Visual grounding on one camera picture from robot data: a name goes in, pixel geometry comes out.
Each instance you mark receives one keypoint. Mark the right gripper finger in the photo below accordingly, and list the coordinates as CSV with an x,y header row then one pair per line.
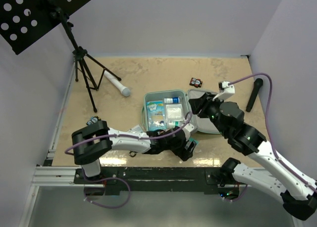
x,y
203,113
197,104

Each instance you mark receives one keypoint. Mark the black microphone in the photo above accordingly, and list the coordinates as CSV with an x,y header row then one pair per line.
x,y
258,83

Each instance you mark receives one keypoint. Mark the black handled scissors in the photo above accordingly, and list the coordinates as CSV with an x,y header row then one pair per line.
x,y
132,154

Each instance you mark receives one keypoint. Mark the white microphone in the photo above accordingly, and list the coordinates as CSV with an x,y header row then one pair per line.
x,y
125,91

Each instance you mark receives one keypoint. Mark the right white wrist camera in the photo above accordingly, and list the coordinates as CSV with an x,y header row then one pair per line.
x,y
226,90

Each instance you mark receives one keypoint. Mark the black perforated music stand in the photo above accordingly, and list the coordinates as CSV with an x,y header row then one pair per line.
x,y
24,22

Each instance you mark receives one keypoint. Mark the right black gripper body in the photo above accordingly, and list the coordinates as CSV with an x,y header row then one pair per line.
x,y
214,116

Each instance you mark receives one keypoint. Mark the blue label bandage roll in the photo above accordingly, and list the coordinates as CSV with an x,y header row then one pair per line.
x,y
173,100

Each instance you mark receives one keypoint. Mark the black base frame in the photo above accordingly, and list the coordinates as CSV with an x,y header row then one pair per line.
x,y
146,179

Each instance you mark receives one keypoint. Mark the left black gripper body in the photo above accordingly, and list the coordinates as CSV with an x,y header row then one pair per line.
x,y
178,148

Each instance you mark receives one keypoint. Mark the blue plaster packet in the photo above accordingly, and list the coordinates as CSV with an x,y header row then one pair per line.
x,y
156,115

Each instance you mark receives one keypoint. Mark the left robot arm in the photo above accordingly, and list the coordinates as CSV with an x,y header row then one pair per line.
x,y
93,141

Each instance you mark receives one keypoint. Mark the teal cotton swab bag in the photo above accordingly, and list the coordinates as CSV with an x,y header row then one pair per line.
x,y
193,142

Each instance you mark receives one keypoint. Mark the brown medicine bottle orange cap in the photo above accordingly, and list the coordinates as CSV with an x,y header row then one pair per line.
x,y
163,132

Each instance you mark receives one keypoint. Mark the blue owl toy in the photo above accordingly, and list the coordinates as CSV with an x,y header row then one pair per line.
x,y
93,120

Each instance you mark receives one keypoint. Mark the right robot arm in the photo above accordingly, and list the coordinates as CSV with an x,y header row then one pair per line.
x,y
296,191

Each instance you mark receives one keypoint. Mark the mint green medicine case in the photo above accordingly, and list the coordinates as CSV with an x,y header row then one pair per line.
x,y
159,96

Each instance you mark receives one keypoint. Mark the red owl toy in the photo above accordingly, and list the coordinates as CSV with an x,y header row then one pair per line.
x,y
197,83

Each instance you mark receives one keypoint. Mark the small clear plaster bag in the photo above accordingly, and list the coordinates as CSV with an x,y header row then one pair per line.
x,y
136,129

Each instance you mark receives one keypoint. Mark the clear bottle green label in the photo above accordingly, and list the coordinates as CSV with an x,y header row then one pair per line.
x,y
174,124

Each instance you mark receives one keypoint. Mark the white gauze pad packet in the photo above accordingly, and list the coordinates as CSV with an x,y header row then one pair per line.
x,y
174,112

